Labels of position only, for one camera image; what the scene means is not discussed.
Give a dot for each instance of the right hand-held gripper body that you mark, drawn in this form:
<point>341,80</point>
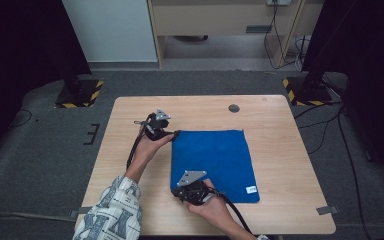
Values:
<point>195,193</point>

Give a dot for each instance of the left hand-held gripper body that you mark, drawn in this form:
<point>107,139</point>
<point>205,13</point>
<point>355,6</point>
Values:
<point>156,126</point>

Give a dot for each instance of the blue towel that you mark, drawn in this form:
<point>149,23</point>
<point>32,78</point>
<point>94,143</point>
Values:
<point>216,160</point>

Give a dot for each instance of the person's right hand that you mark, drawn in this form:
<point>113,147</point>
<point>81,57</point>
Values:
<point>213,208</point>

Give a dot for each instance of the person's left hand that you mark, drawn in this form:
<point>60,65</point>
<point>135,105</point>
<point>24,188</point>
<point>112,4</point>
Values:
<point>146,150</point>

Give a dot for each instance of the grey round table grommet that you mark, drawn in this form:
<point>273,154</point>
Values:
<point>234,108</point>

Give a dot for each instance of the black stand with striped base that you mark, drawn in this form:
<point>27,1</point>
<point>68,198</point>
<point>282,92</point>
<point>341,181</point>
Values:
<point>78,95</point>
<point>308,91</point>

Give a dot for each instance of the grey tape piece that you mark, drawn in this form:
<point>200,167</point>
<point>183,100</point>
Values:
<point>84,210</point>
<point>327,210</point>

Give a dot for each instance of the white cabinet panel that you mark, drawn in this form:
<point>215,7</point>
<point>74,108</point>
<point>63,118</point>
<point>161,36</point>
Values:
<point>113,30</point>

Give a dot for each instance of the light wooden desk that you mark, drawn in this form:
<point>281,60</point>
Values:
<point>213,20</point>

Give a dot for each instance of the black curtain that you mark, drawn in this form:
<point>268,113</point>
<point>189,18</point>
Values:
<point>20,50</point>
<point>370,50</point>

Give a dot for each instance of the white power strip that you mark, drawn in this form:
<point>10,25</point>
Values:
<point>279,2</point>

